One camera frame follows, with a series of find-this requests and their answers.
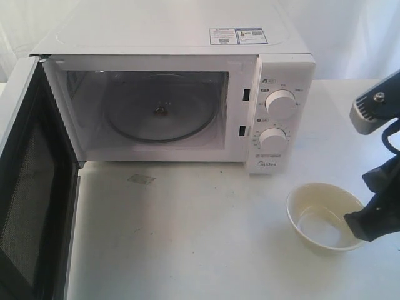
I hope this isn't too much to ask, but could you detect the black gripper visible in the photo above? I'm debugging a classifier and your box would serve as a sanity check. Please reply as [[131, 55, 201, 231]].
[[344, 155, 399, 242]]

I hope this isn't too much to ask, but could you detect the cream ceramic bowl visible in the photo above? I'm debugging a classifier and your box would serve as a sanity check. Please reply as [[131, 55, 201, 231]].
[[286, 182, 365, 255]]

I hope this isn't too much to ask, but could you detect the white microwave door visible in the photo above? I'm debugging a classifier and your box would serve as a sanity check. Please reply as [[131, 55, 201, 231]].
[[1, 56, 80, 299]]

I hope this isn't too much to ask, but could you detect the white microwave oven body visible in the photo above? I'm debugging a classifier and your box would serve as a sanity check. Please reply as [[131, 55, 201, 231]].
[[31, 1, 316, 174]]

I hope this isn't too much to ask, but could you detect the lower white control knob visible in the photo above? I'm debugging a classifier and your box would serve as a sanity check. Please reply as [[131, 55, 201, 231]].
[[259, 128, 287, 151]]

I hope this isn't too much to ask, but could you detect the white control knob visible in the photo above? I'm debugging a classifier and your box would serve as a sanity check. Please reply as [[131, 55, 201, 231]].
[[259, 128, 287, 151], [265, 89, 297, 114]]

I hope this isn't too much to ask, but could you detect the upper white control knob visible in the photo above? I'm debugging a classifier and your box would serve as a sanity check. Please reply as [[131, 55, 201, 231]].
[[265, 89, 297, 114]]

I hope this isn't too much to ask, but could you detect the blue warning label sticker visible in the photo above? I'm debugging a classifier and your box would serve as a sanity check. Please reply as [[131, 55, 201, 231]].
[[209, 27, 268, 46]]

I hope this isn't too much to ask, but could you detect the clear tape patch on table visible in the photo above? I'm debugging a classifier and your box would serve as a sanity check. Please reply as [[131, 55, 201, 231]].
[[127, 174, 156, 185]]

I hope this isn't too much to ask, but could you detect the glass turntable plate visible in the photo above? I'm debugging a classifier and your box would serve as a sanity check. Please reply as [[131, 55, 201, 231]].
[[104, 71, 225, 143]]

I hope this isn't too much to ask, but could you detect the blue cable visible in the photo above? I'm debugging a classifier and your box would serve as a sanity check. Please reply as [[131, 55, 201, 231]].
[[381, 117, 400, 159]]

